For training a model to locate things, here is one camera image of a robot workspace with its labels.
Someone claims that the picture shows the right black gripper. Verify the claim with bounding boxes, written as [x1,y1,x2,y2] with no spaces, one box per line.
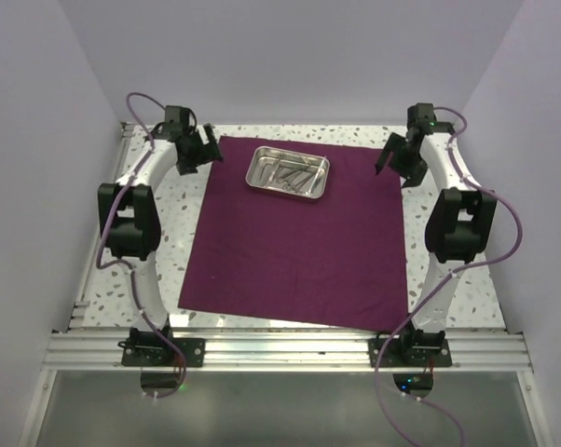
[376,132,429,188]

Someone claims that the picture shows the steel instrument tray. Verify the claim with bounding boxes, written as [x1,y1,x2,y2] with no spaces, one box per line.
[245,146,331,202]

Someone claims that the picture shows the purple cloth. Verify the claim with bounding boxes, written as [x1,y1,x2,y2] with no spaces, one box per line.
[179,137,408,332]

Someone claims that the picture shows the steel hemostat forceps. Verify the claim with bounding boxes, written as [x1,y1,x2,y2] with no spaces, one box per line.
[280,157,326,176]
[265,162,309,186]

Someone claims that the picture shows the steel surgical scissors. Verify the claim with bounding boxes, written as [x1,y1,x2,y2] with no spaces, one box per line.
[281,167,317,194]

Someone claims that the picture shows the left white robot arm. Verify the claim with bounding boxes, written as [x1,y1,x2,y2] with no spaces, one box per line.
[95,123,223,332]

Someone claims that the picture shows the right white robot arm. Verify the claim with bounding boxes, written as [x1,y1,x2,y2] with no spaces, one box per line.
[375,102,497,366]

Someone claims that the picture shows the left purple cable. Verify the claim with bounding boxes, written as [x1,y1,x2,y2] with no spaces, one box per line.
[96,92,192,400]

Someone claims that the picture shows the purple cable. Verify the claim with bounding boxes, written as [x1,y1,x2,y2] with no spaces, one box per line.
[373,106,525,447]
[96,92,192,400]

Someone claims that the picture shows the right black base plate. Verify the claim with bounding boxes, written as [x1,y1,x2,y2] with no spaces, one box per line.
[367,327,453,368]

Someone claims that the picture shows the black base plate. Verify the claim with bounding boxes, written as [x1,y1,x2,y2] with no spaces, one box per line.
[117,328,206,368]
[367,327,453,368]

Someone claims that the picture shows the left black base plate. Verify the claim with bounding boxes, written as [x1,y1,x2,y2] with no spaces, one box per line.
[117,328,206,368]

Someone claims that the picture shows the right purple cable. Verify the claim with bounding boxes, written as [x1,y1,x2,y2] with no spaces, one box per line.
[373,106,525,447]

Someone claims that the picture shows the aluminium frame rail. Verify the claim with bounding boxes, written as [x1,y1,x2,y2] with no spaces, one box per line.
[17,121,554,447]

